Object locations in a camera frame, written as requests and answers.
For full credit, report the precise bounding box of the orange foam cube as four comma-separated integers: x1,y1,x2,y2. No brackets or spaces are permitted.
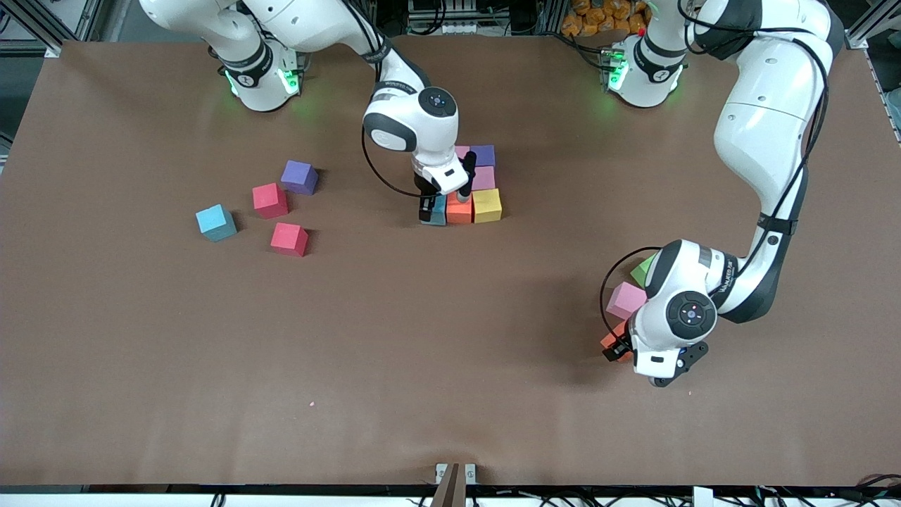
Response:
446,192,474,225
600,320,631,351

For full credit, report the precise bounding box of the yellow foam cube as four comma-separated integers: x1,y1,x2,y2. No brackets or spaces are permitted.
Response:
472,188,503,225

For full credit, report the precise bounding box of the green foam cube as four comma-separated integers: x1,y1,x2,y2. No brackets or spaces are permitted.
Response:
630,253,659,288

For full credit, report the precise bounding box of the red foam cube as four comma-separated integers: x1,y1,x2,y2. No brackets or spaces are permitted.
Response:
252,182,290,220
270,223,310,258

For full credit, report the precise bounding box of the pile of orange objects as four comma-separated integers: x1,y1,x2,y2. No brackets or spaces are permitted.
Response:
561,0,652,36

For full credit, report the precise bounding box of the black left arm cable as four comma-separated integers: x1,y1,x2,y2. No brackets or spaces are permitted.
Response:
599,246,662,340

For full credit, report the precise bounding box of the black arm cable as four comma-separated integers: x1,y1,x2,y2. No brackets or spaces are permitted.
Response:
599,246,662,340
361,127,423,199

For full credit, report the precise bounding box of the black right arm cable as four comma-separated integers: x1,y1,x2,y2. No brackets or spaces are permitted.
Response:
361,127,423,199

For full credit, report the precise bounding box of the black cable bundle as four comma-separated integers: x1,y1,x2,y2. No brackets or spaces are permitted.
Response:
746,475,901,507

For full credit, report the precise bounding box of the small metal bracket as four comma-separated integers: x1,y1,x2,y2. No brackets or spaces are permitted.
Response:
435,463,477,487

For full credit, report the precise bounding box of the brown wooden post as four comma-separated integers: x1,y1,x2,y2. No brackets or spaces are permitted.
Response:
429,463,469,507

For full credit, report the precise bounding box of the metal table side rail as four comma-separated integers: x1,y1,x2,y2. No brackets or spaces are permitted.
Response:
862,49,901,145

